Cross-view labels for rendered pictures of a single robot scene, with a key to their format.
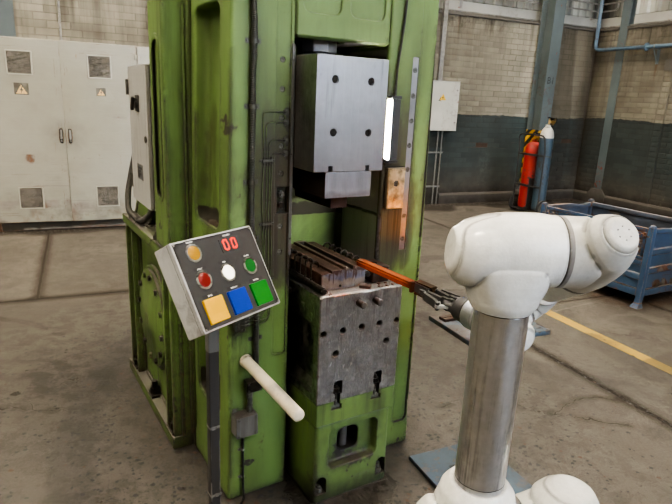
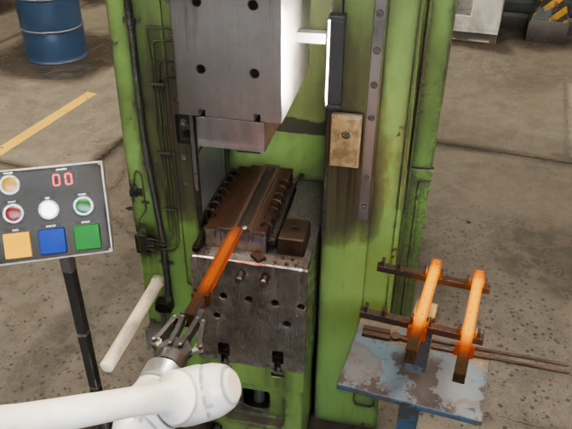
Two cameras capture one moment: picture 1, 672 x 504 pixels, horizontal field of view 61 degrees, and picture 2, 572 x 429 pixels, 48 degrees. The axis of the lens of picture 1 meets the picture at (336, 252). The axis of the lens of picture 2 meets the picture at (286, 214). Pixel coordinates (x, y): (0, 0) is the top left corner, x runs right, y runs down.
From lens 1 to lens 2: 1.71 m
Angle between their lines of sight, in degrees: 43
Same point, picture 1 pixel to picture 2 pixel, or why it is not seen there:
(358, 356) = (248, 328)
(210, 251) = (32, 185)
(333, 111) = (197, 42)
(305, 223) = (293, 143)
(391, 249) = (346, 214)
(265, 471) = not seen: hidden behind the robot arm
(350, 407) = (243, 373)
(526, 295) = not seen: outside the picture
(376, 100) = (264, 31)
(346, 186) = (227, 136)
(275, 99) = (160, 13)
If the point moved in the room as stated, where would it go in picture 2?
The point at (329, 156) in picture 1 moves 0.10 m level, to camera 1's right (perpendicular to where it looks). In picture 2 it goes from (198, 98) to (222, 108)
